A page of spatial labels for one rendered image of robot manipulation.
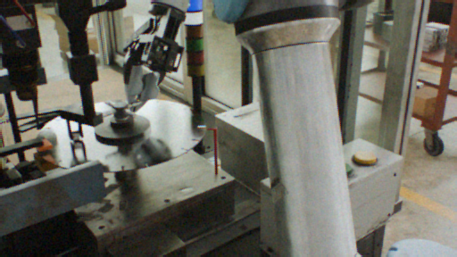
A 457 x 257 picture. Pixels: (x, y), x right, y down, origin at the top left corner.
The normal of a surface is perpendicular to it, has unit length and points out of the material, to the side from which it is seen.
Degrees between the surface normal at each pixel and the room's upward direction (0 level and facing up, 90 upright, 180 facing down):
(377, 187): 90
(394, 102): 90
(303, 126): 68
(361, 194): 90
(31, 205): 90
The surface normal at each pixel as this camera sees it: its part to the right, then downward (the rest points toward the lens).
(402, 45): -0.79, 0.27
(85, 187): 0.61, 0.33
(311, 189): -0.11, 0.06
